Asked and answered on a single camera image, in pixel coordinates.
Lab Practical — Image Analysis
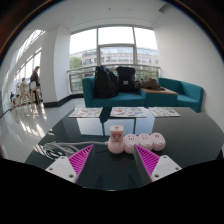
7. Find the teal armchair sofa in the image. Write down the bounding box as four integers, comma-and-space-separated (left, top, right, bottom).
157, 77, 205, 113

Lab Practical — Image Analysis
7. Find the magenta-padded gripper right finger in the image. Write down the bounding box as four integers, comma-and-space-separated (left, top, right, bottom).
133, 144, 183, 186

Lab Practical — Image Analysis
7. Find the pink charger block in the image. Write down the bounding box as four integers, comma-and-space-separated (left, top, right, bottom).
109, 125, 125, 148

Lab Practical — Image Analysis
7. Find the white power strip cable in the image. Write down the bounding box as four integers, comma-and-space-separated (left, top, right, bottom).
33, 140, 110, 160

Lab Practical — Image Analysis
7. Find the black backpack with label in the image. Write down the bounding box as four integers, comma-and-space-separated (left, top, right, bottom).
115, 66, 138, 93

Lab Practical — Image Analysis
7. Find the small printed sticker sheet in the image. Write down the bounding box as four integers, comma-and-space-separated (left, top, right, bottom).
68, 107, 104, 119

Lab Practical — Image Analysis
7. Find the metal window railing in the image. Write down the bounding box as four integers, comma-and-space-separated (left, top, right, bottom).
66, 63, 161, 94

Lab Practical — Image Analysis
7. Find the brown bag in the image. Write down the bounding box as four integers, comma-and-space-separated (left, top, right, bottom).
134, 77, 166, 92

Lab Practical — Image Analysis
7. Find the large black backpack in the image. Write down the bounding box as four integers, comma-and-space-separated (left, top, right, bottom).
93, 65, 119, 99

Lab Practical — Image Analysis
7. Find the teal two-seat sofa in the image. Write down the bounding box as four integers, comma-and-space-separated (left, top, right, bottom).
82, 76, 147, 108

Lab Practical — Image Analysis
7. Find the person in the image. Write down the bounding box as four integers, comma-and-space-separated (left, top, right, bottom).
29, 65, 42, 104
18, 77, 30, 101

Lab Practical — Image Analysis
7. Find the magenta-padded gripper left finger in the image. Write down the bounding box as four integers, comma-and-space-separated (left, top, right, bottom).
45, 143, 96, 188

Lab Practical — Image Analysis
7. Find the pink power strip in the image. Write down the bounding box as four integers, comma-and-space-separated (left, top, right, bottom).
107, 132, 167, 155

